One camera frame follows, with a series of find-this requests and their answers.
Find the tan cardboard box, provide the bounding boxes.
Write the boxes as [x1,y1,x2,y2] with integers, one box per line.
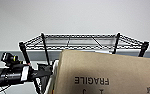
[53,49,150,94]

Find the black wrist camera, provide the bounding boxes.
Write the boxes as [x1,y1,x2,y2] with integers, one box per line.
[0,51,24,66]

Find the black wire shelf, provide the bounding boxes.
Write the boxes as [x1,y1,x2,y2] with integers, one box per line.
[18,31,150,94]

